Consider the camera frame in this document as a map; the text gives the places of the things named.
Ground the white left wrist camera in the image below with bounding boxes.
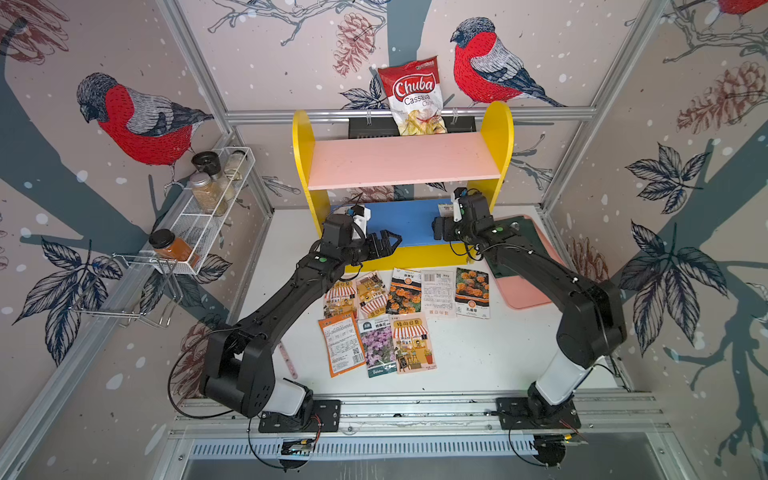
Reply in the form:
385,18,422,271
346,204,371,240

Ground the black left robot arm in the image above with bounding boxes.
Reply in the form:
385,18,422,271
199,214,402,426

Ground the white wire spice rack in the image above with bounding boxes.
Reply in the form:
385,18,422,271
139,146,254,283

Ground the pink handled fork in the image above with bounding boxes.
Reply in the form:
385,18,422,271
278,342,298,380

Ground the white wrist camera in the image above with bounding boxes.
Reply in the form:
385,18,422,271
452,187,468,223
346,204,371,240

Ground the orange spice jar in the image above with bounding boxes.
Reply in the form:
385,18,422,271
148,229,193,262

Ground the black lid spice jar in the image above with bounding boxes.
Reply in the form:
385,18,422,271
191,151,230,190

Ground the pink storefront seed bag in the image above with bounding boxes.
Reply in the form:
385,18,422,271
421,270,456,320
356,272,387,320
391,313,437,374
323,280,357,318

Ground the yellow two-tier shelf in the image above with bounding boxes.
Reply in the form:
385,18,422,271
292,102,514,270

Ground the chrome wire holder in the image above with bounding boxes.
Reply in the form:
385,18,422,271
68,251,184,329

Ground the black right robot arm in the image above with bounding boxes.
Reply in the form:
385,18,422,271
432,187,627,425

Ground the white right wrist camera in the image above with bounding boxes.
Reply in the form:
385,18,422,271
452,187,468,223

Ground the pale spice jar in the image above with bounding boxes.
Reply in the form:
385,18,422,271
223,149,247,182

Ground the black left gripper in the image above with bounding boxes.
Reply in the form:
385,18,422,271
340,229,402,267

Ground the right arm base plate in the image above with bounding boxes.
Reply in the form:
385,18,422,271
495,397,582,431

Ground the red Chuba chips bag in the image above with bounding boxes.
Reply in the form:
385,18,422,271
378,56,447,136

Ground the black orange marigold seed bag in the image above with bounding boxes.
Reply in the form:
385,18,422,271
386,269,422,315

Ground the tan spice jar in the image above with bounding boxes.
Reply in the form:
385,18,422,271
189,172,227,217

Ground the blue flower seed bag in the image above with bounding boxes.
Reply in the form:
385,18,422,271
437,203,454,218

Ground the pink tray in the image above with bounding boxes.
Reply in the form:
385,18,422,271
494,215,565,310

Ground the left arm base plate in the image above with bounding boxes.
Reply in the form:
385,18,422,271
258,399,342,433

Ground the orange bordered seed bag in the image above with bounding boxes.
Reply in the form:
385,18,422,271
318,312,365,378

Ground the dark green cloth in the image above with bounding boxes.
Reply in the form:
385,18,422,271
484,215,551,279

